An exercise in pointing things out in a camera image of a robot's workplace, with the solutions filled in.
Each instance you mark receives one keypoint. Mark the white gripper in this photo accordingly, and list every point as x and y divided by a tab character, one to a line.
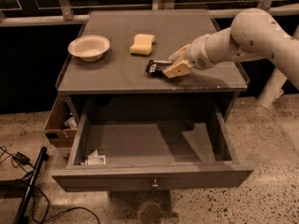
198	54

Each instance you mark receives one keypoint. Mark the black rxbar chocolate wrapper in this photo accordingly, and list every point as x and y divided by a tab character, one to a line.
155	68

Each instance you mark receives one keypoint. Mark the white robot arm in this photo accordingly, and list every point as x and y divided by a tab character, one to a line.
253	35

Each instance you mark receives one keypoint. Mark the grey cabinet with counter top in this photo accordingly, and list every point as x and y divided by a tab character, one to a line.
119	71

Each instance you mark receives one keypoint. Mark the open grey top drawer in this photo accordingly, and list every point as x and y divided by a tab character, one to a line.
180	154

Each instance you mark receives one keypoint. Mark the round metal drawer knob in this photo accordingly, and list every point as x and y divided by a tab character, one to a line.
155	184

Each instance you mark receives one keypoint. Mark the white packet in drawer corner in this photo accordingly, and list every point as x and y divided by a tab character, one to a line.
94	159

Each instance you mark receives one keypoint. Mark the yellow sponge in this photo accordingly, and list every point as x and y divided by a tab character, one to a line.
142	44

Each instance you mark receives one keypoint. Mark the white paper bowl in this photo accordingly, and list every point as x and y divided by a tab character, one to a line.
89	48

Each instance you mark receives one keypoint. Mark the small items in cardboard box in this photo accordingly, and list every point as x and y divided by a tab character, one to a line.
70	124

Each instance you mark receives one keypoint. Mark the brown cardboard box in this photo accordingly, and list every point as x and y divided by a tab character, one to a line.
57	130

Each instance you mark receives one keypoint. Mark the round cabinet base foot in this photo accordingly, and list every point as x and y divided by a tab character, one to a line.
151	212

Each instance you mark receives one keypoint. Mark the black pole on floor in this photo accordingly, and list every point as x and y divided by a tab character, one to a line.
30	185

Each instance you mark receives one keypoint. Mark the metal railing frame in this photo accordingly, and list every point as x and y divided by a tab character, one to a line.
65	6

